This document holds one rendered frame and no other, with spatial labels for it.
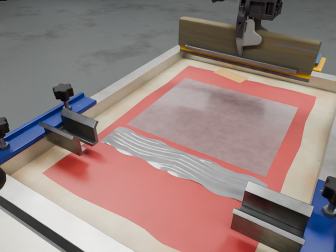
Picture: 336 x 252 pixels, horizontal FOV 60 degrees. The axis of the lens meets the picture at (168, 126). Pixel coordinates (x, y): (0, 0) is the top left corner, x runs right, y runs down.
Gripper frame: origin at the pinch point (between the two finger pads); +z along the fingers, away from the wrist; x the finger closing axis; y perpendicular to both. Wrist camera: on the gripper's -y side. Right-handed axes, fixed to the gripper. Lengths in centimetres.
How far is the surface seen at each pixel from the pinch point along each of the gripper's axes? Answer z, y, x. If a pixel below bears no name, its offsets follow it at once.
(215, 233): 13.7, 13.7, -44.1
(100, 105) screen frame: 11.2, -25.4, -27.2
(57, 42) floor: 109, -309, 181
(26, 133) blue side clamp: 9, -28, -46
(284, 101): 13.7, 13.0, 3.7
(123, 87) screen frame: 10.3, -25.4, -17.7
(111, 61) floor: 109, -205, 169
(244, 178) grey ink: 13.3, 13.7, -30.6
